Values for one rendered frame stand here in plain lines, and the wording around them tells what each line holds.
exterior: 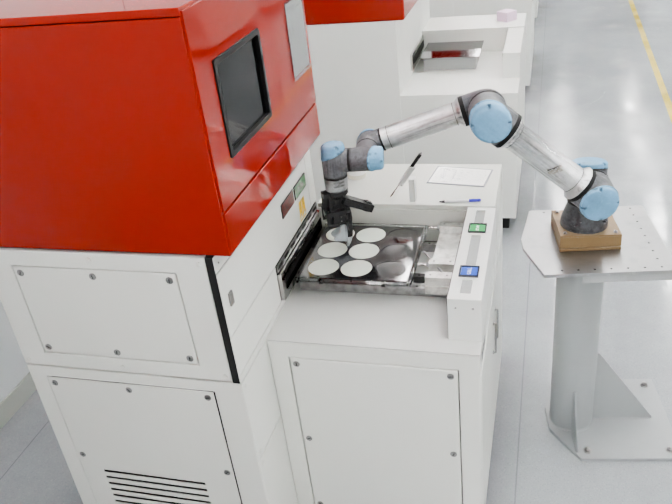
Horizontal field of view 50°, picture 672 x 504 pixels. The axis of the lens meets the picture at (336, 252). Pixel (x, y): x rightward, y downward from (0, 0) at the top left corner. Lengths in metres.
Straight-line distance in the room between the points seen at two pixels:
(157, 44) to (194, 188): 0.34
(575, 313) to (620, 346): 0.84
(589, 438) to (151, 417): 1.63
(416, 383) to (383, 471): 0.40
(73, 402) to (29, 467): 0.97
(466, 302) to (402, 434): 0.50
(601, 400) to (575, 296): 0.55
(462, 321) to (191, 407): 0.81
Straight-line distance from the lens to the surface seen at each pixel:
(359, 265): 2.31
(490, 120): 2.17
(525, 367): 3.31
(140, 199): 1.83
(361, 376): 2.16
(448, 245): 2.42
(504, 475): 2.85
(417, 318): 2.18
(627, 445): 2.99
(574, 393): 2.87
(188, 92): 1.65
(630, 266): 2.46
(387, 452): 2.35
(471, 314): 2.04
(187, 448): 2.31
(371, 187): 2.66
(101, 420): 2.39
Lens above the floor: 2.09
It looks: 30 degrees down
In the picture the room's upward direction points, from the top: 7 degrees counter-clockwise
